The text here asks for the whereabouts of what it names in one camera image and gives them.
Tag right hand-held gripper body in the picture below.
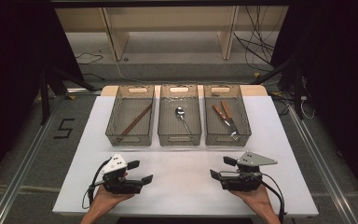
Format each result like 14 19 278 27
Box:
218 150 279 192

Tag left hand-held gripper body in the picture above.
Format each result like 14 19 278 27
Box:
101 152 145 196

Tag brown wooden chopstick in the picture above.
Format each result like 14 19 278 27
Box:
117 102 154 143
117 104 153 144

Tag wooden-handled fork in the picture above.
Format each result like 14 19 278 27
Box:
212 104 241 142

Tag smoky translucent plastic bin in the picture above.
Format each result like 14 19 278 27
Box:
202 83 252 147
104 84 156 147
157 83 202 147

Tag wooden-handled table knife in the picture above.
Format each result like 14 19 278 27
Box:
220 99 240 134

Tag metal spoon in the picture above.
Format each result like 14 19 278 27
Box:
174 106 194 135

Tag person's left hand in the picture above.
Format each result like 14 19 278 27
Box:
88 186 136 216

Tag person's right hand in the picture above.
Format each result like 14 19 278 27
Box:
229 185 276 216

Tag white table cover sheet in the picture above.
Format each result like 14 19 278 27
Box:
51 94 320 217

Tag black metal stand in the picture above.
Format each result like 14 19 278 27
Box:
251 55 306 120

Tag black tripod stand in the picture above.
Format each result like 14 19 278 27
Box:
38 66 99 125

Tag light wooden shelf unit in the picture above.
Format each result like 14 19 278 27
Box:
55 6 290 62

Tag black curtain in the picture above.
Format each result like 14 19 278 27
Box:
0 0 85 190
269 0 358 206

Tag left hand-held gripper cable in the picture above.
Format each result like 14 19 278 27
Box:
81 158 112 210

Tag hand-held gripper cable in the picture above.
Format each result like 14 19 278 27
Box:
81 158 112 210
259 172 288 224

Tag right hand-held gripper cable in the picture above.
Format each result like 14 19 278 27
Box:
259 172 288 224

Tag aluminium floor rail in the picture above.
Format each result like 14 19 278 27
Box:
287 105 358 224
0 99 63 224

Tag thin black floor cable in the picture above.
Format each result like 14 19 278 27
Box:
75 50 104 65

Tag bundle of black cables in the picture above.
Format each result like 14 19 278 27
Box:
232 5 285 73

